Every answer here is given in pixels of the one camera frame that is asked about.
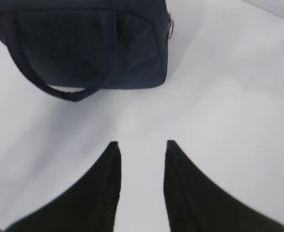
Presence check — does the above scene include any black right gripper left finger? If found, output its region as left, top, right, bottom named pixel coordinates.
left=6, top=142, right=121, bottom=232

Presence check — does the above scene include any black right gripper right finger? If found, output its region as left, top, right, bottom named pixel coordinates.
left=163, top=140, right=284, bottom=232

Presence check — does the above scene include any dark navy lunch bag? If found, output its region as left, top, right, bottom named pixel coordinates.
left=0, top=0, right=173, bottom=102

